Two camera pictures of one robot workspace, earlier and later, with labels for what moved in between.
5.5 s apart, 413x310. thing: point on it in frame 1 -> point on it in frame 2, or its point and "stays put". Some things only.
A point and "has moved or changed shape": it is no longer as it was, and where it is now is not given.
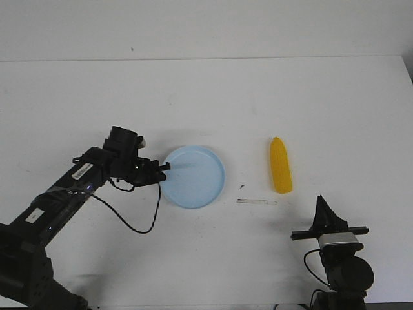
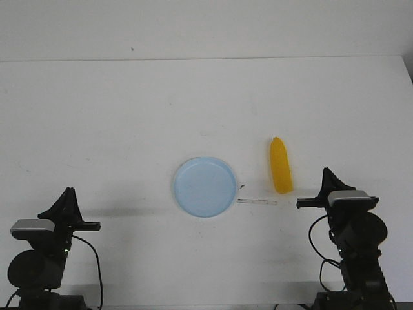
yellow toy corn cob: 280,168 stays put
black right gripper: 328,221 -> 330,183
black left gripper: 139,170 -> 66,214
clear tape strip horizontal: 257,201 stays put
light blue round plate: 196,177 has moved or changed shape
